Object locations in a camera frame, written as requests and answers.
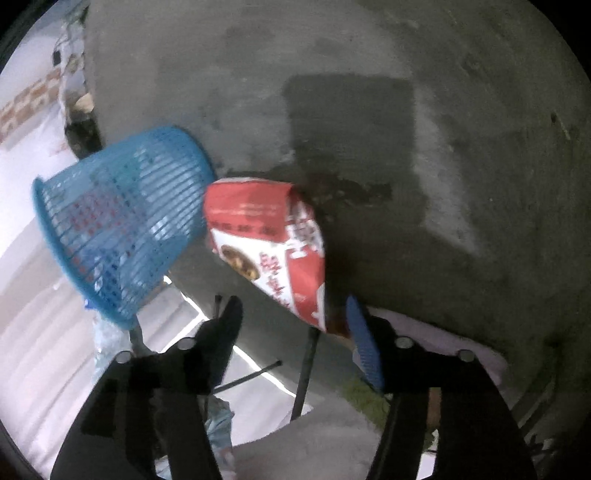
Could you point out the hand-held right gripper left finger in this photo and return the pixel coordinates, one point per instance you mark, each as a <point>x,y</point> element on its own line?
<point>226,332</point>

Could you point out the grey fuzzy cloth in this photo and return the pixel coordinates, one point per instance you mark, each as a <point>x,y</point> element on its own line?
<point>309,443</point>

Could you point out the blue plastic mesh basket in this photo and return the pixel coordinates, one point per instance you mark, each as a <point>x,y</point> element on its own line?
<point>115,207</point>

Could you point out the dark box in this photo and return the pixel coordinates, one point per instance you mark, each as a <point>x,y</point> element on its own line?
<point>83,136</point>

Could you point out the black metal stand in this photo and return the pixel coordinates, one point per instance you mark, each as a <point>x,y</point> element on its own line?
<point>307,369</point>

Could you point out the tile patterned cardboard box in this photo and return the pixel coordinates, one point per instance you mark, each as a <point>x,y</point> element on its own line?
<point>27,106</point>

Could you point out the white cloth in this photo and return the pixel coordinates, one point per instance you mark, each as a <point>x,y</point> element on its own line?
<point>443,337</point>

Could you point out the red and white snack bag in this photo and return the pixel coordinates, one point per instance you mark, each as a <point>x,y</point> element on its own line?
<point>268,217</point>

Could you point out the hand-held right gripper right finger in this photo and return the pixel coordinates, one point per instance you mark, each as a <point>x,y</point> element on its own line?
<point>364,341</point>

